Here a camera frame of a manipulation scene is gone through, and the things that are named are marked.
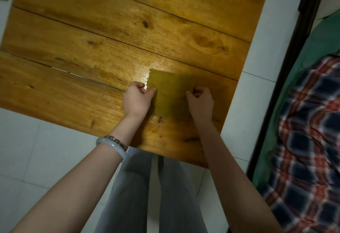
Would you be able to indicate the person's right hand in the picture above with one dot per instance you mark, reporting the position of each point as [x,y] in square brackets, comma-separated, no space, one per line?
[202,106]

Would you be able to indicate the person's left hand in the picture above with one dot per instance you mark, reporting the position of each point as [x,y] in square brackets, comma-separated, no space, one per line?
[136,101]

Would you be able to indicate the yellow cloth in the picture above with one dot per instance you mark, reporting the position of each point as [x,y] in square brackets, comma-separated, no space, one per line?
[170,94]

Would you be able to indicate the person's right forearm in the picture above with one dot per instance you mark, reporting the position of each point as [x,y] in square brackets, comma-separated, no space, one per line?
[233,182]

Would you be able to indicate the person's left forearm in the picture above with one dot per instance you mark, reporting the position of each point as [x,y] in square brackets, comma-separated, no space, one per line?
[74,187]

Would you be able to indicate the person's grey trousers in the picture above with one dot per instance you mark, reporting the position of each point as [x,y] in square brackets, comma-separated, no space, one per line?
[127,201]

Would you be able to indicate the pale jade bangle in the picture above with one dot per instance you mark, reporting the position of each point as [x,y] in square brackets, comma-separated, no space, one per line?
[114,146]

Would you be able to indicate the wooden table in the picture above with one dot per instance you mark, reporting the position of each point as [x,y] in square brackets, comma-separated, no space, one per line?
[106,28]

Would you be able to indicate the plaid blanket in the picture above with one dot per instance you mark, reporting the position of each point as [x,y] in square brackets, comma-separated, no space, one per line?
[310,148]

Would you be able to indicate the cream sofa with green cover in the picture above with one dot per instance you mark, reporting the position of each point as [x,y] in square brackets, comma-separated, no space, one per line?
[302,28]

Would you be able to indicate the green sofa cover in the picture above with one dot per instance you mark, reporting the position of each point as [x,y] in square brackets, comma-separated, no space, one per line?
[318,44]

